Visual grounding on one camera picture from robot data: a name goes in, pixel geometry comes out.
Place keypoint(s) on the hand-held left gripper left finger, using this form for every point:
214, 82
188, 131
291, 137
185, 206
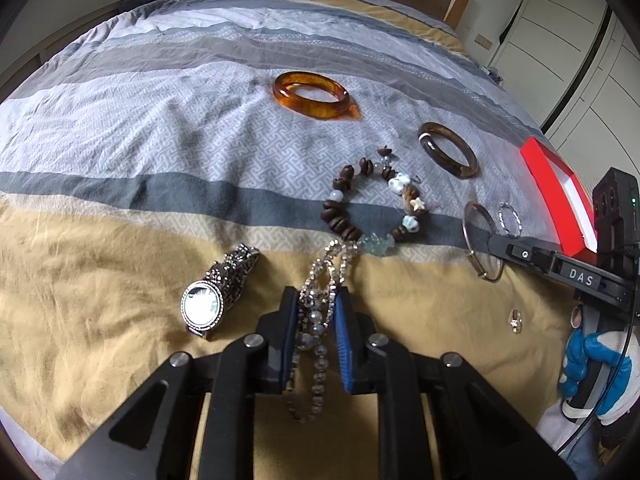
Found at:
286, 342

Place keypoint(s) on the wall socket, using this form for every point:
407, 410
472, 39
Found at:
483, 41

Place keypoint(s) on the blue jeans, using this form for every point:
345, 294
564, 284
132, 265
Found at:
595, 452

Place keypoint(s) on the dark brown bangle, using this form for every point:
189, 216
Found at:
437, 157

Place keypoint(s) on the plain silver bangle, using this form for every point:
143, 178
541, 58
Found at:
465, 230

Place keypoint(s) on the red jewelry box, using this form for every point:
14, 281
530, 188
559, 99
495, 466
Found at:
545, 180

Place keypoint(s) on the striped bedspread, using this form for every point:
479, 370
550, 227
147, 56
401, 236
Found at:
150, 110

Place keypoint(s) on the white wardrobe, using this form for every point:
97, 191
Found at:
575, 35

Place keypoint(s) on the person's right hand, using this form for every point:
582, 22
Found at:
612, 375

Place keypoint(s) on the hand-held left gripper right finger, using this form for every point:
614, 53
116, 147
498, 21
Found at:
345, 342

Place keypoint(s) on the silver wristwatch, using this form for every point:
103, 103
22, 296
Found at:
202, 305

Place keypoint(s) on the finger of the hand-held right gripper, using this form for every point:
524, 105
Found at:
520, 254

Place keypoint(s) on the amber bangle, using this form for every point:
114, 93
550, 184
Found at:
281, 91

